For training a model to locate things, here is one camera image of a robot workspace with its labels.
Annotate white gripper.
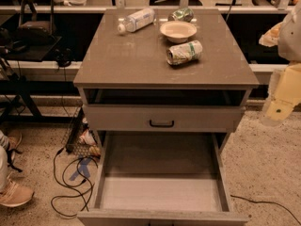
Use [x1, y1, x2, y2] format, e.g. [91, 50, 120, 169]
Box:
[261, 62, 301, 126]

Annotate green white 7up can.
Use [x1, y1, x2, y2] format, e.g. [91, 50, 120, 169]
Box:
[166, 40, 203, 65]

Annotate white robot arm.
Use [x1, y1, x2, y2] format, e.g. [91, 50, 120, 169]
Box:
[259, 2, 301, 126]

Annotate grey drawer cabinet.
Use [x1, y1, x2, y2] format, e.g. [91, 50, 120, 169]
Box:
[72, 7, 261, 226]

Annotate open grey middle drawer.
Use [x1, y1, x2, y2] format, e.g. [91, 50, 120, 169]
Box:
[78, 132, 247, 226]

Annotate closed grey upper drawer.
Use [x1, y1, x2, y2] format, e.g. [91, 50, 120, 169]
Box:
[83, 105, 245, 133]

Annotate white ceramic bowl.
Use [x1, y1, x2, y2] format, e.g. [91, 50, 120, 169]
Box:
[160, 21, 197, 43]

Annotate clear plastic water bottle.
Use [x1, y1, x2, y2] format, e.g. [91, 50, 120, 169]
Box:
[118, 8, 155, 34]

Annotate black bag on stand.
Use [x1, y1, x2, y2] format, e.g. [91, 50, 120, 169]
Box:
[16, 0, 55, 45]

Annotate tan sneaker upper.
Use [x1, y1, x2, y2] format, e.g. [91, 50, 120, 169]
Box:
[8, 130, 22, 150]

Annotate tan sneaker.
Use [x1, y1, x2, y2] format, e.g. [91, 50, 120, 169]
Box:
[0, 178, 34, 207]
[8, 130, 22, 150]

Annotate tan sneaker lower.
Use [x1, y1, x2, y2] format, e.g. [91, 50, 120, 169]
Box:
[0, 178, 34, 207]

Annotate black floor cable right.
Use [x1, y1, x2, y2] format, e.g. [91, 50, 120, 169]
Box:
[230, 194, 301, 226]

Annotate black floor cable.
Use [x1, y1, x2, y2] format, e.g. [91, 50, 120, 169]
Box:
[230, 194, 301, 226]
[50, 146, 99, 219]

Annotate black drawer handle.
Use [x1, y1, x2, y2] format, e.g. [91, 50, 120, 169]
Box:
[149, 120, 175, 128]

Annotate black wire mesh basket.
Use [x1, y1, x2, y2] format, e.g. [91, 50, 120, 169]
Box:
[62, 108, 100, 157]

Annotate black floor cable left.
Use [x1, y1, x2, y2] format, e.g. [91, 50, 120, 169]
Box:
[50, 146, 99, 219]

